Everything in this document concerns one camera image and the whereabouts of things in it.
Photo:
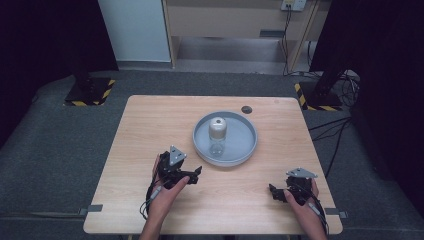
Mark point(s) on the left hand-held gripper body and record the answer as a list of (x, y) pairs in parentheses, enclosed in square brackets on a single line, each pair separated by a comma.
[(170, 170)]

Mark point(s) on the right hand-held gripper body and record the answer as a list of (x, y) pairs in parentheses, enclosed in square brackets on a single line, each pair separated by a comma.
[(298, 186)]

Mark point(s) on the clear bottle with grey cap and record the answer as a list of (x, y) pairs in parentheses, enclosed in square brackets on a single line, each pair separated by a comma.
[(217, 133)]

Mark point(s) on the grey round tray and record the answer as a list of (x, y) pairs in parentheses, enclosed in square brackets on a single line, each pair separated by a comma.
[(241, 140)]

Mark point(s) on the person's right hand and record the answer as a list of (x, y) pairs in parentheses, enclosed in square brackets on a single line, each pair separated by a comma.
[(301, 211)]

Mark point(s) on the person's left hand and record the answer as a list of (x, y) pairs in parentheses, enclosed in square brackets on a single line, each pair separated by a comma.
[(165, 200)]

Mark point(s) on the dark round table grommet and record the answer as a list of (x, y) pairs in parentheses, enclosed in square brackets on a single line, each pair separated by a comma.
[(246, 109)]

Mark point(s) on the black stand with striped base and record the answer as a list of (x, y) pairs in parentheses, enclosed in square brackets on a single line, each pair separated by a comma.
[(88, 91), (321, 96)]

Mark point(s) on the white panel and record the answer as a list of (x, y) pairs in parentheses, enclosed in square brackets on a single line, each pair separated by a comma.
[(135, 30)]

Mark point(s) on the dark curtain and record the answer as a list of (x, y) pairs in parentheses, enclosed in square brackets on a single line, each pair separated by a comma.
[(40, 40), (383, 66)]

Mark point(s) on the white power strip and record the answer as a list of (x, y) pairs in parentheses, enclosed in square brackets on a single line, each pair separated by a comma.
[(293, 4)]

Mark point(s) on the grey table bracket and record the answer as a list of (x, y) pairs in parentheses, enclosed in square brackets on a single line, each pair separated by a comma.
[(335, 212), (91, 209)]

